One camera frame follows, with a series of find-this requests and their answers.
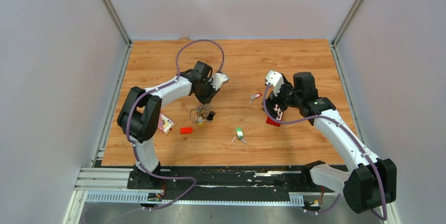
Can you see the metal keyring with keys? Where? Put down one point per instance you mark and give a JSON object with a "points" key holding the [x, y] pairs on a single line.
{"points": [[201, 114]]}

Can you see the key with green tag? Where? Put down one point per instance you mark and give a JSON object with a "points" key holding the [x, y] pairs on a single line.
{"points": [[239, 136]]}

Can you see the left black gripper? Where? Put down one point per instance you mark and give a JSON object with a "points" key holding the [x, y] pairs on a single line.
{"points": [[209, 99]]}

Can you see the red rectangular block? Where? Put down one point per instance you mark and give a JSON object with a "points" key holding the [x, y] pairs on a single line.
{"points": [[186, 130]]}

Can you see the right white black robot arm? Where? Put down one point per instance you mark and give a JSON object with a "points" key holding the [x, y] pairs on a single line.
{"points": [[370, 181]]}

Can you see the key with red tag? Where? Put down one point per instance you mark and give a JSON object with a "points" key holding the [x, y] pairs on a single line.
{"points": [[254, 96]]}

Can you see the white slotted cable duct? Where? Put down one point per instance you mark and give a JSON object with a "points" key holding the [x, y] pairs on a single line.
{"points": [[294, 200]]}

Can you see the pink picture card block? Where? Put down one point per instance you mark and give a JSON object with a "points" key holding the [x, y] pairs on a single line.
{"points": [[165, 124]]}

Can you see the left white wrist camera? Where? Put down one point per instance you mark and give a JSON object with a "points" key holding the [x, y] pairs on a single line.
{"points": [[218, 79]]}

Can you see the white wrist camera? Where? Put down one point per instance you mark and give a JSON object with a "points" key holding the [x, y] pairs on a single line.
{"points": [[218, 79], [274, 79]]}

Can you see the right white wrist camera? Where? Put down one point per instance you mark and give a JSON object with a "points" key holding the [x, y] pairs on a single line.
{"points": [[274, 79]]}

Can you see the red white grid block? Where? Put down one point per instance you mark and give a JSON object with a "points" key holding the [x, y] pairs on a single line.
{"points": [[277, 113]]}

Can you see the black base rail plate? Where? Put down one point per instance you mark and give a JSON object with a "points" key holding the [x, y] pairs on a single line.
{"points": [[260, 183]]}

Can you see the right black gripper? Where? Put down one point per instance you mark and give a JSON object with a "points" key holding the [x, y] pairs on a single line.
{"points": [[284, 87]]}

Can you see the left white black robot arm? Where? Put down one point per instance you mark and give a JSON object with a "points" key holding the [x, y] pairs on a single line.
{"points": [[140, 114]]}

